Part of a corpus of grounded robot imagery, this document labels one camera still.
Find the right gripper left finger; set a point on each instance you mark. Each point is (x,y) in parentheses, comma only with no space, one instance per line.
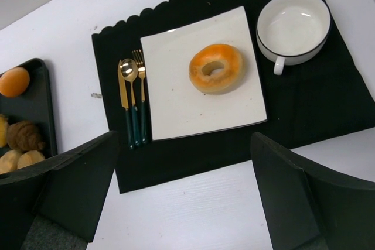
(57,203)

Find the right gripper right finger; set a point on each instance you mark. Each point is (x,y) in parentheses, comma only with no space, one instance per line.
(308,205)

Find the glazed bagel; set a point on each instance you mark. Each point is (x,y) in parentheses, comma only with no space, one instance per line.
(216,68)
(3,130)

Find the small round bread roll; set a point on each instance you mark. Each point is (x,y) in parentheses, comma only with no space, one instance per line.
(30,158)

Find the oval light bread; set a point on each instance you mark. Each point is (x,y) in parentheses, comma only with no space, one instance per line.
(9,161)

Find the brown chocolate croissant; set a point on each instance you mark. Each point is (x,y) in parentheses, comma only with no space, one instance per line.
(24,136)

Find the black tray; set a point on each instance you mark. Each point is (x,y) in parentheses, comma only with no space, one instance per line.
(35,104)

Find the black placemat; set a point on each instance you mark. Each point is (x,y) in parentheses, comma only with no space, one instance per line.
(321,99)

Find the orange round bun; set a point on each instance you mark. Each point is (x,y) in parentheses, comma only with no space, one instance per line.
(14,82)

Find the white square plate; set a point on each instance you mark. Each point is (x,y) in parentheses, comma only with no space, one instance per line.
(177,108)

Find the gold knife green handle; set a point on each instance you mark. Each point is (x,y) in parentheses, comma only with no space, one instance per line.
(125,105)

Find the gold spoon green handle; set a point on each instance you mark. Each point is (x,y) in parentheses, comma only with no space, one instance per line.
(129,71)

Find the white bowl with handles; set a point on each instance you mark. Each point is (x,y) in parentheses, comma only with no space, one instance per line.
(291,32)

